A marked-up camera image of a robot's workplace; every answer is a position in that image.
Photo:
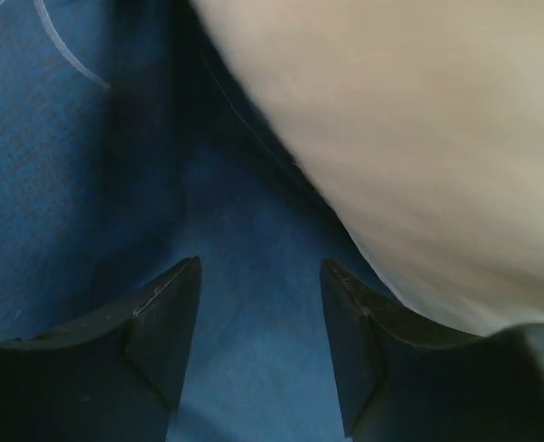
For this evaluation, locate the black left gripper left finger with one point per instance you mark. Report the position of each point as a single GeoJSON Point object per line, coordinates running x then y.
{"type": "Point", "coordinates": [115, 374]}

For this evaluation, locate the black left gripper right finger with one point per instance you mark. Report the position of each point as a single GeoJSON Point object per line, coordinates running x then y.
{"type": "Point", "coordinates": [402, 377]}

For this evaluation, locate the blue denim pillowcase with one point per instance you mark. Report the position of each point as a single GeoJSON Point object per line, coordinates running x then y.
{"type": "Point", "coordinates": [124, 149]}

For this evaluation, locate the white pillow yellow underside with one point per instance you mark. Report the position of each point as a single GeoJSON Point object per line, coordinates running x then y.
{"type": "Point", "coordinates": [421, 123]}

